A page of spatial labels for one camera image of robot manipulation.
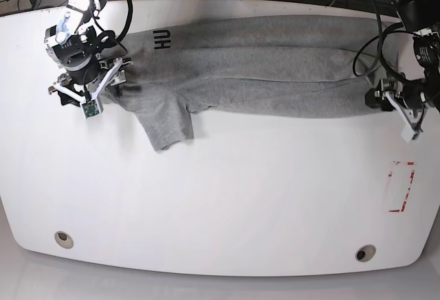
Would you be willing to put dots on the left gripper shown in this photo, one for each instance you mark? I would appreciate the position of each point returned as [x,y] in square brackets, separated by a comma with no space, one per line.
[411,100]

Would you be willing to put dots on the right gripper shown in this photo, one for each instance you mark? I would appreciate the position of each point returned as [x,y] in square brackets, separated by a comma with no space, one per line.
[86,59]

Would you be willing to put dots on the red tape marking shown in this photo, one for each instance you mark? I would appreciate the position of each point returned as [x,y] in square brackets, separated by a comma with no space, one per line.
[398,186]

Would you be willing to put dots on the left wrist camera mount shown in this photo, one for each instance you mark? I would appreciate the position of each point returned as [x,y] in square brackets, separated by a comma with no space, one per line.
[409,133]

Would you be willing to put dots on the left table grommet hole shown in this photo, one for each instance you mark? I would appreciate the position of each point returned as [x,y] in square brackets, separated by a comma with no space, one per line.
[64,240]

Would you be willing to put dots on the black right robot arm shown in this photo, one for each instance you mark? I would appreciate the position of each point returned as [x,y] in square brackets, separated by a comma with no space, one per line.
[79,15]

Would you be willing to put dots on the table grommet hole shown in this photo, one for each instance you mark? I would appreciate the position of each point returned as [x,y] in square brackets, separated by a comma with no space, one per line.
[64,240]
[365,253]

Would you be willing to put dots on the grey T-shirt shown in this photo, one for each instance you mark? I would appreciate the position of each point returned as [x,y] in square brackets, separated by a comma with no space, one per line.
[301,66]

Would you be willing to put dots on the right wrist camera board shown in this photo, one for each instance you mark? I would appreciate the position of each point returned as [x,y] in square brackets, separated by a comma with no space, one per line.
[91,108]

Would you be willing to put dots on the right table grommet hole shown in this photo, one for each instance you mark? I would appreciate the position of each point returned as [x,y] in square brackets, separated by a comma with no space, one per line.
[365,253]

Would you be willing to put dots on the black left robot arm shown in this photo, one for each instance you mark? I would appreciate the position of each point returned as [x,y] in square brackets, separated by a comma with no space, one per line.
[419,19]

